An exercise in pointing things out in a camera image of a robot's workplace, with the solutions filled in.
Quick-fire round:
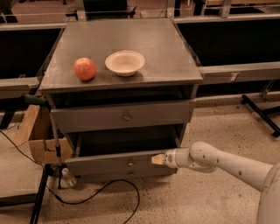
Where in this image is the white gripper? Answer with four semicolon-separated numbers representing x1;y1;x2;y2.
151;149;179;168

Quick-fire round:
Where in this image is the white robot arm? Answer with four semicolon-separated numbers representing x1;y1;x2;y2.
151;142;280;224

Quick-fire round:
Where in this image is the grey wooden drawer cabinet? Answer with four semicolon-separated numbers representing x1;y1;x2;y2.
38;17;204;183

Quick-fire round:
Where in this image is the grey top drawer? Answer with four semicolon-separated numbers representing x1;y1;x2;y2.
51;100;195;133

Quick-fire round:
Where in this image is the small white bottle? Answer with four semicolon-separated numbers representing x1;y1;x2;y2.
61;168;77;187

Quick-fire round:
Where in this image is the white paper bowl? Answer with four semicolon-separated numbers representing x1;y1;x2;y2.
105;50;145;77

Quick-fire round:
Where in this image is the black floor stand leg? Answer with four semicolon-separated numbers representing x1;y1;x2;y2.
241;94;280;137

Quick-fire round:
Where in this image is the black tripod stand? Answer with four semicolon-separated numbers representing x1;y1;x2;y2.
29;164;51;224

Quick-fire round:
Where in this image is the red apple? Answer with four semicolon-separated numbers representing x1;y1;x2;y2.
73;58;96;81

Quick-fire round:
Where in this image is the cardboard box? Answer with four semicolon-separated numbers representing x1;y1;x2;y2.
12;104;74;165

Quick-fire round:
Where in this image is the black floor cable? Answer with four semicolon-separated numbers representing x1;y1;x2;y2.
0;129;141;224

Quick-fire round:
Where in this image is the grey right rail beam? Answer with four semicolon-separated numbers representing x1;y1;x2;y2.
199;61;280;85

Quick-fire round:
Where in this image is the grey rail beam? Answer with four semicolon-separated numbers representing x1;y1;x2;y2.
0;77;41;99
199;61;280;85

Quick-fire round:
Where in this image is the green handled pole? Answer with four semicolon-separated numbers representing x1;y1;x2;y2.
23;94;64;189

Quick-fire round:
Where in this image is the grey left rail beam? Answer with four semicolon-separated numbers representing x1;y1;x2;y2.
0;77;41;99

